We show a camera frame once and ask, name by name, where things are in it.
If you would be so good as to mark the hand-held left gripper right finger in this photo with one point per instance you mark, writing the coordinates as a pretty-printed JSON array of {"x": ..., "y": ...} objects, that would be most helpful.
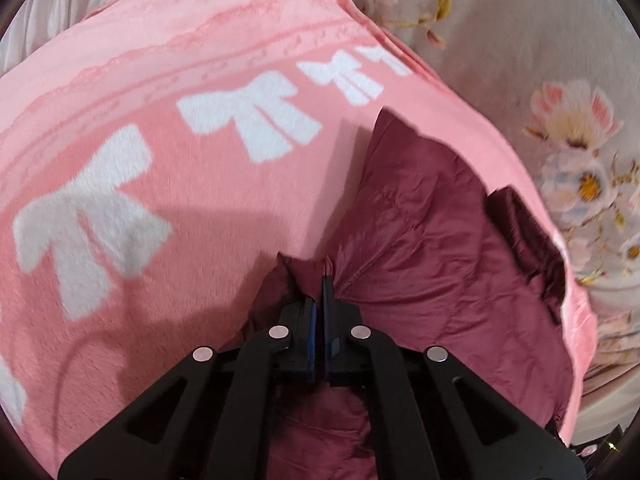
[{"x": 327, "y": 310}]

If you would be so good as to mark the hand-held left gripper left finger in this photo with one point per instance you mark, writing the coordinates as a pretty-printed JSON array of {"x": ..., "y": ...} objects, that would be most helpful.
[{"x": 311, "y": 332}]

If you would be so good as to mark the maroon puffer jacket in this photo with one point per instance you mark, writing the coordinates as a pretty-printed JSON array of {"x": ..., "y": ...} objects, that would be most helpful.
[{"x": 435, "y": 265}]

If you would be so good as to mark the pink blanket with white bows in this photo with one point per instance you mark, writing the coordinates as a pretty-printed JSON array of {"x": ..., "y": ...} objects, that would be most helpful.
[{"x": 165, "y": 200}]

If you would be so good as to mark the floral bedsheet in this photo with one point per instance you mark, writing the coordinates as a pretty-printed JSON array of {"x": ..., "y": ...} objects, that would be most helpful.
[{"x": 540, "y": 50}]

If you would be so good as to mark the pale satin cloth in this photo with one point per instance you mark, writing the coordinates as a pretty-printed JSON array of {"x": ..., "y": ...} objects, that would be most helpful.
[{"x": 55, "y": 5}]

